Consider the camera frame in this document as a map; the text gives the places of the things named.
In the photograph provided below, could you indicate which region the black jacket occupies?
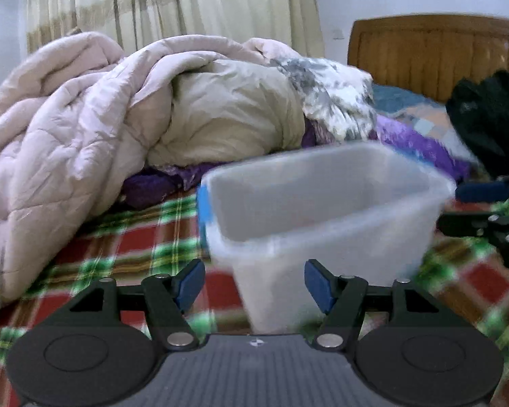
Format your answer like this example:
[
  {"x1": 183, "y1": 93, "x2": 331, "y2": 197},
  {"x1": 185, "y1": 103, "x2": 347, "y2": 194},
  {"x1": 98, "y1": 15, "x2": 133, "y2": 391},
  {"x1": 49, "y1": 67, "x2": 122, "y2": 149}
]
[{"x1": 445, "y1": 70, "x2": 509, "y2": 179}]

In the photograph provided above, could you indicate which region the purple floral blanket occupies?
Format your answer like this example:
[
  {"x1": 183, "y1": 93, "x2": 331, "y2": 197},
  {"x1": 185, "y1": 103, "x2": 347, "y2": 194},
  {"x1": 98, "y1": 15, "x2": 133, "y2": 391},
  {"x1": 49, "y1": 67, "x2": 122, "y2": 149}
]
[{"x1": 121, "y1": 114, "x2": 471, "y2": 210}]

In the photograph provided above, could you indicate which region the wooden headboard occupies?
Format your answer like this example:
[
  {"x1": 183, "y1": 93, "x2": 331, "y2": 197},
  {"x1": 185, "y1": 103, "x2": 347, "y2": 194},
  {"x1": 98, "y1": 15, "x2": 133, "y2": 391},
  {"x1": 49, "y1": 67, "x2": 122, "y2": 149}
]
[{"x1": 348, "y1": 14, "x2": 509, "y2": 104}]

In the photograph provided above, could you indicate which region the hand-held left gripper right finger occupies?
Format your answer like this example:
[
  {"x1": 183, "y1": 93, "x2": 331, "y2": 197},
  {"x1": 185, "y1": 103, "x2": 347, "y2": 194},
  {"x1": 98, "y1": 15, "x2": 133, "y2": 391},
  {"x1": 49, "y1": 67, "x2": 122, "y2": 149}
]
[{"x1": 304, "y1": 258, "x2": 478, "y2": 350}]

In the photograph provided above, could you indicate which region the beige duvet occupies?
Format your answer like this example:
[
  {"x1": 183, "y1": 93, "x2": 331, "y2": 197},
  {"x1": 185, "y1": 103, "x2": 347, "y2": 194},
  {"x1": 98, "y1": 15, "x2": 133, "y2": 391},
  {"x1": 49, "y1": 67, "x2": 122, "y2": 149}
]
[{"x1": 146, "y1": 59, "x2": 307, "y2": 167}]

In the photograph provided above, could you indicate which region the pink quilted comforter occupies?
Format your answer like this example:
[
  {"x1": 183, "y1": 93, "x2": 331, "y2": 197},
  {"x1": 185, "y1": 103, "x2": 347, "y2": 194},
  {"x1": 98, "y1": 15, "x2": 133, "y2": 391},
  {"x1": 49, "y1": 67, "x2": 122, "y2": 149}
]
[{"x1": 0, "y1": 32, "x2": 300, "y2": 331}]

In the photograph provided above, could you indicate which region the patchwork pillow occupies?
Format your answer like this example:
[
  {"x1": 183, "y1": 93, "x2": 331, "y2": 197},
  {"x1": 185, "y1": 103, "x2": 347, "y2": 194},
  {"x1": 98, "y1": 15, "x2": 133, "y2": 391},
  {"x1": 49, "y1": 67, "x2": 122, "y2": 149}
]
[{"x1": 390, "y1": 104, "x2": 481, "y2": 166}]

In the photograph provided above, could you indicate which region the red green plaid bed sheet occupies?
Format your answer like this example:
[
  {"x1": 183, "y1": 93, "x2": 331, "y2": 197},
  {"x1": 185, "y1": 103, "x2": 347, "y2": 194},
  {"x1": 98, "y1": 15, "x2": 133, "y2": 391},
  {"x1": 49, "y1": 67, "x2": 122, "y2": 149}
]
[{"x1": 0, "y1": 165, "x2": 509, "y2": 407}]

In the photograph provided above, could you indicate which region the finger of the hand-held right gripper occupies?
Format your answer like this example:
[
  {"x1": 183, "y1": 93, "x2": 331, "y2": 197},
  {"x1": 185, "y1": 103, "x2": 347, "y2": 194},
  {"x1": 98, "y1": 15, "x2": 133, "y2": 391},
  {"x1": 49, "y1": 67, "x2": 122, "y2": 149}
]
[
  {"x1": 438, "y1": 211, "x2": 509, "y2": 270},
  {"x1": 455, "y1": 167, "x2": 509, "y2": 203}
]

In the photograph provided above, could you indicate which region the translucent plastic storage container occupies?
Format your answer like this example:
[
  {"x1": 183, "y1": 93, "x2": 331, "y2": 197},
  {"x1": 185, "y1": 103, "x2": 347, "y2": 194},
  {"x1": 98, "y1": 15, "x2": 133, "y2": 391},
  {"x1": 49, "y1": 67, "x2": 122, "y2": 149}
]
[{"x1": 196, "y1": 142, "x2": 456, "y2": 335}]

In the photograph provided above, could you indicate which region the grey floral white cloth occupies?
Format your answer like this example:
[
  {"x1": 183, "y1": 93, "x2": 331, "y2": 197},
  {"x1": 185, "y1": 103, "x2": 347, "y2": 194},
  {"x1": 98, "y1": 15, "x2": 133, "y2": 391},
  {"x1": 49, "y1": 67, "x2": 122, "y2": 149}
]
[{"x1": 269, "y1": 56, "x2": 378, "y2": 142}]

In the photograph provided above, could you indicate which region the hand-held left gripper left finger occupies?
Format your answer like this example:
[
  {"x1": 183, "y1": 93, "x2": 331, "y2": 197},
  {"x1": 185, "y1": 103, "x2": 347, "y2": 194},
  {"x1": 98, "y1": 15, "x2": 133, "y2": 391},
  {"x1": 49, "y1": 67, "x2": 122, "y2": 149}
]
[{"x1": 32, "y1": 258, "x2": 206, "y2": 352}]

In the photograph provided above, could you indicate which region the beige patterned curtain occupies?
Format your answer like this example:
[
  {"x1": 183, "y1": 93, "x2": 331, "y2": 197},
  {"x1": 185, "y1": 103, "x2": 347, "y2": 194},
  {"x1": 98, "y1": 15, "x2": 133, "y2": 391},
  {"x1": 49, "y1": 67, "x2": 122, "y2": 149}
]
[{"x1": 25, "y1": 0, "x2": 325, "y2": 58}]

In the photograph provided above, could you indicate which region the blue pillow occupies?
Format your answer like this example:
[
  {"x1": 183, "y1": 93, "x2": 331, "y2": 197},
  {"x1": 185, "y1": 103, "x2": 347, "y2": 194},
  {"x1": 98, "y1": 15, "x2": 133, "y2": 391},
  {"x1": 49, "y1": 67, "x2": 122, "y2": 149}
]
[{"x1": 371, "y1": 84, "x2": 447, "y2": 113}]

